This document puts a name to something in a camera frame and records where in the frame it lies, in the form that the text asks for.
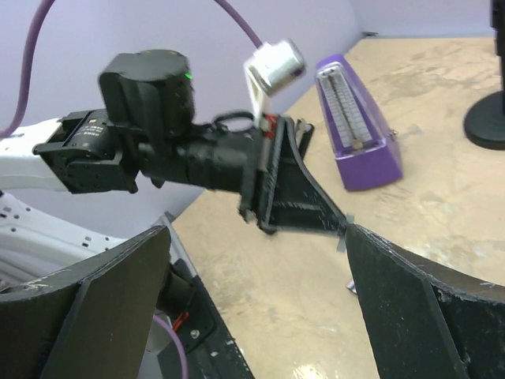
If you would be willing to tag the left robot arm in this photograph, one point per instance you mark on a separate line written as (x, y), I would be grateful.
(146, 127)

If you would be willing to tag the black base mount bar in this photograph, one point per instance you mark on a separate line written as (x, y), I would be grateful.
(210, 349)

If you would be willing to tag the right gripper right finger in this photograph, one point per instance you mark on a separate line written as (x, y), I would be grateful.
(423, 319)

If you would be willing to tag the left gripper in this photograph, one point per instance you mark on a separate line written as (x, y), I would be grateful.
(274, 184)

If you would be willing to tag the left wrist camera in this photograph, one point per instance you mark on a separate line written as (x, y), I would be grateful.
(270, 69)

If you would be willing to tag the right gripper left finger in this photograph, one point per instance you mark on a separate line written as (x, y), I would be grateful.
(90, 320)

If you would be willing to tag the purple metronome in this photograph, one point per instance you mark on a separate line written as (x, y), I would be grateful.
(364, 146)

